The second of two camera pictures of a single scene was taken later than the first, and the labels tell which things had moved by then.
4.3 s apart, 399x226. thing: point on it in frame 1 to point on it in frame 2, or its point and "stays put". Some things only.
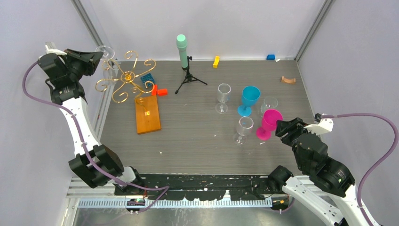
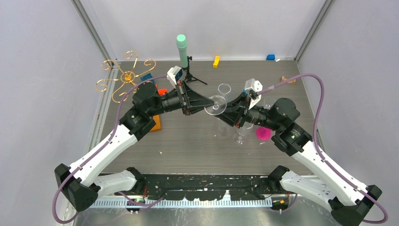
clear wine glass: (244, 127) stays put
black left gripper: (90, 60) to (193, 100)
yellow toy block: (216, 61) stays put
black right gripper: (291, 126) to (238, 107)
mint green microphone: (181, 42) stays put
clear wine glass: (224, 90) stays put
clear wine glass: (270, 103) stays put
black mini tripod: (189, 77) stays put
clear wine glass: (110, 70) to (218, 108)
